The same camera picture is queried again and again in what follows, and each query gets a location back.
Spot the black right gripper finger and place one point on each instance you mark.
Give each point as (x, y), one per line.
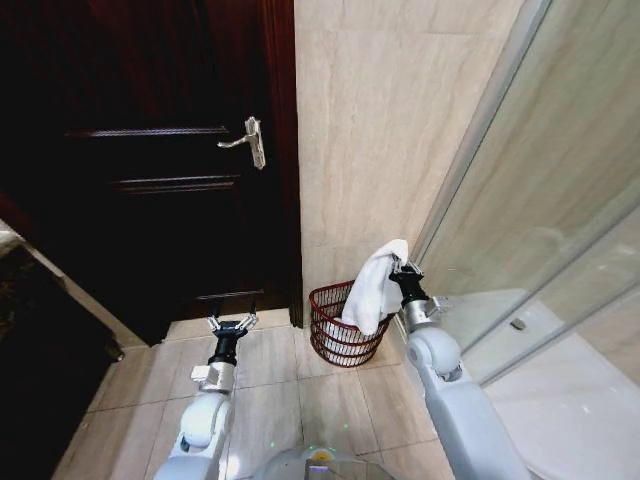
(398, 264)
(414, 266)

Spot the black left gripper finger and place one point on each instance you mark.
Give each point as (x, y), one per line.
(248, 319)
(214, 320)

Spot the white towel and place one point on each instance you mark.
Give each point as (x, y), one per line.
(372, 287)
(336, 335)

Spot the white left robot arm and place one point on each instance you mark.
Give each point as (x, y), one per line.
(202, 417)

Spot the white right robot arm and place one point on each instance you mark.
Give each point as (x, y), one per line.
(450, 390)

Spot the white towel inside hamper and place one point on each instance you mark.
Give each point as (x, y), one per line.
(336, 335)

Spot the silver shower floor drain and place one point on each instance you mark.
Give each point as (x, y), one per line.
(518, 324)

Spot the glass shower door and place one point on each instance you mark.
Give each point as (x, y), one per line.
(537, 190)

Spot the dark wooden door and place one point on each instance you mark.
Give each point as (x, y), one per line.
(150, 165)

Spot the dark marble counter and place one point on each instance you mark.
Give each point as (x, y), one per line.
(40, 345)

